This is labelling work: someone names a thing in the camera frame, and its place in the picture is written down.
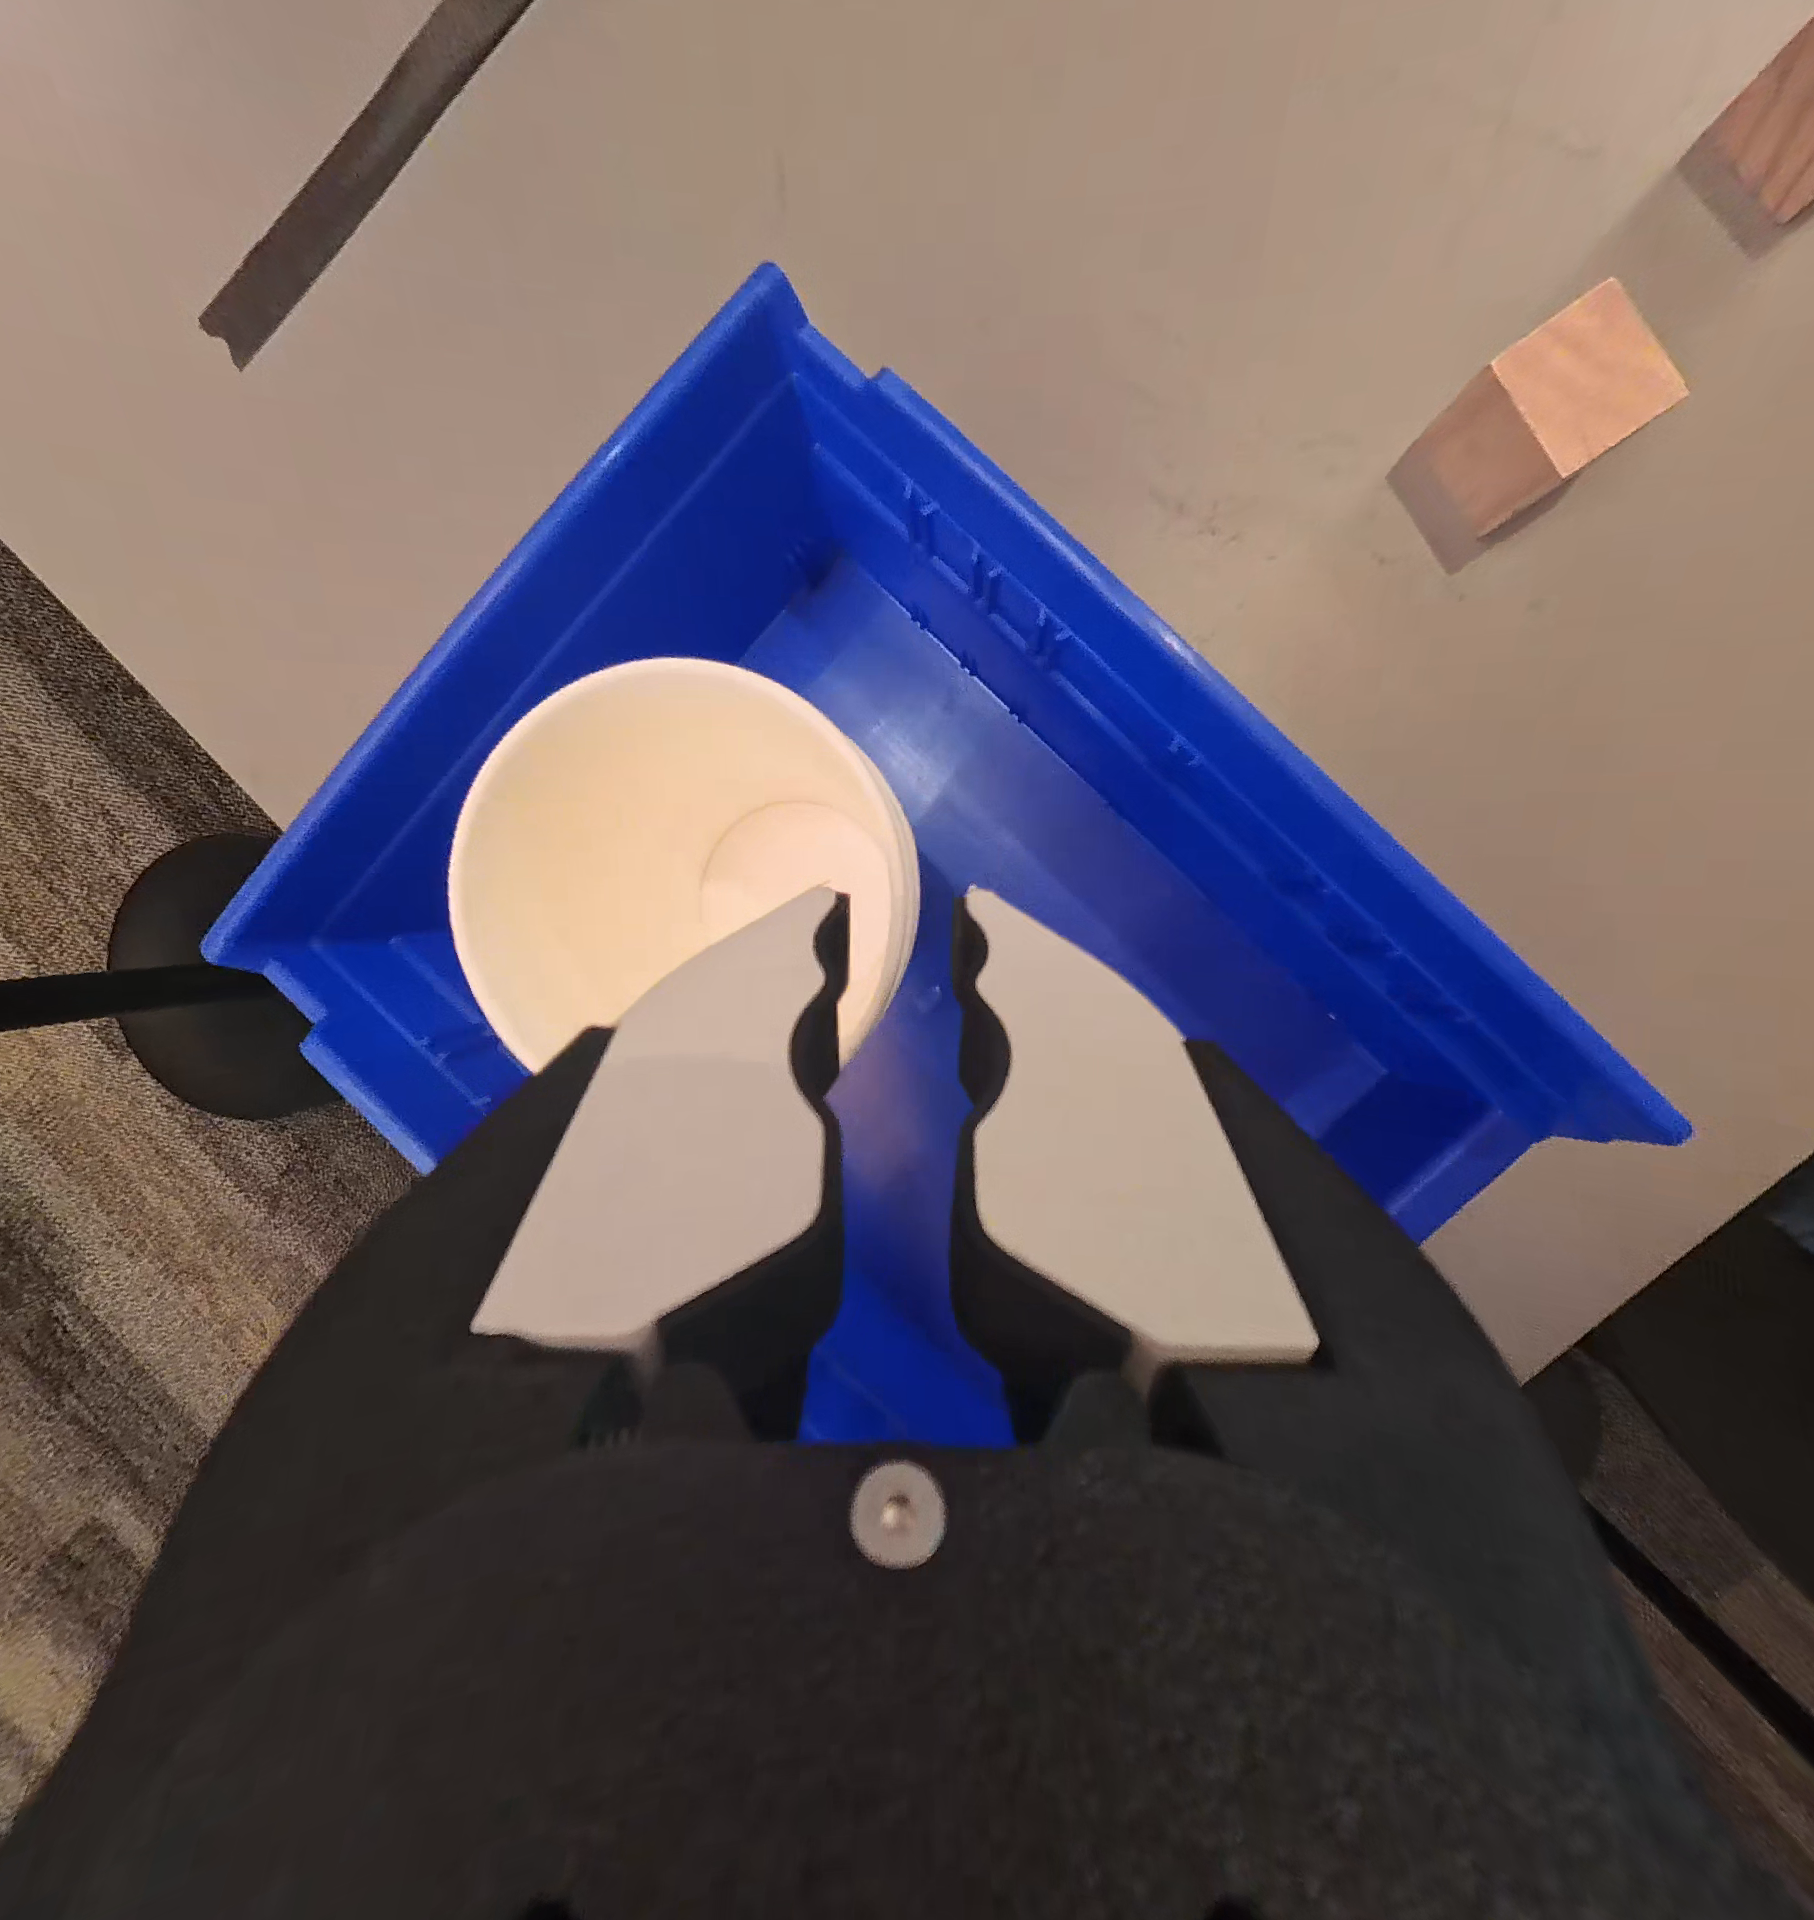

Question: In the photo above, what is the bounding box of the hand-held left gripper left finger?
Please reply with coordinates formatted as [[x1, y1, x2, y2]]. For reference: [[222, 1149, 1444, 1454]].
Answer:
[[468, 891, 853, 1351]]

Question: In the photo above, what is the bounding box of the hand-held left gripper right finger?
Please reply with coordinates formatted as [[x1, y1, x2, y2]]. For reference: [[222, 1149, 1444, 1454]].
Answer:
[[949, 886, 1320, 1370]]

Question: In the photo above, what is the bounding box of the blue plastic bin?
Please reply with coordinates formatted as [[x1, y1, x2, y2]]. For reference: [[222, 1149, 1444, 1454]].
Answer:
[[203, 261, 1692, 1450]]

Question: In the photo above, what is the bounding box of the wooden cube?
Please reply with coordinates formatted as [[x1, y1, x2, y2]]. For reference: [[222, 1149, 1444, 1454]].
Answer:
[[1686, 0, 1814, 227], [1416, 277, 1692, 542]]

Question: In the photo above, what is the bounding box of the black stand with round base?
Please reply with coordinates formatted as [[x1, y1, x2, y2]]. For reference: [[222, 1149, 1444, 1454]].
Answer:
[[0, 831, 347, 1119]]

